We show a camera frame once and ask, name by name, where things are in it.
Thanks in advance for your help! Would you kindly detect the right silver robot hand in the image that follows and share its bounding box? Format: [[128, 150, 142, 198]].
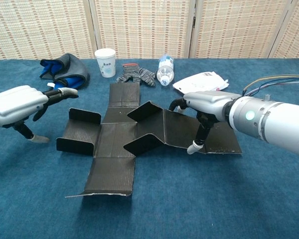
[[168, 91, 241, 155]]

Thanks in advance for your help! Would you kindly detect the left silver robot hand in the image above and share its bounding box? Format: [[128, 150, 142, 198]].
[[0, 85, 79, 144]]

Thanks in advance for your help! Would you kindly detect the black foldable cardboard box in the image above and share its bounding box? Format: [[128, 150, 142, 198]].
[[56, 83, 243, 199]]

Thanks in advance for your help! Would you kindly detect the blue carpeted table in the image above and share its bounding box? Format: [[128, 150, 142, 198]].
[[0, 58, 299, 239]]

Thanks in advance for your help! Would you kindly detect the white plastic package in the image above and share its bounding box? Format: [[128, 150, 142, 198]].
[[172, 71, 230, 95]]

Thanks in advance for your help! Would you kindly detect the clear plastic water bottle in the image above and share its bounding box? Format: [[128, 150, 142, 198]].
[[156, 53, 175, 87]]

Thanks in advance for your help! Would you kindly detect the grey and blue cloth bag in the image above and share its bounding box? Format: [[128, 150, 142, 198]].
[[39, 53, 91, 90]]

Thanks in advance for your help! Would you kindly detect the striped knit glove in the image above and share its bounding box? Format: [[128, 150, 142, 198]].
[[116, 63, 156, 87]]

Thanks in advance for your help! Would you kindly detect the beige woven screen panel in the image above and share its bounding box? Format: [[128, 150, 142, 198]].
[[269, 0, 299, 59], [88, 0, 197, 60], [189, 0, 296, 59], [0, 0, 102, 62]]

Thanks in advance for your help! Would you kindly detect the white paper cup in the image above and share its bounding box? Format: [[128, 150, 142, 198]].
[[94, 48, 117, 78]]

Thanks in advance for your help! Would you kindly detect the coloured wrist wire bundle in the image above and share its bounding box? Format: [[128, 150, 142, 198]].
[[242, 75, 299, 97]]

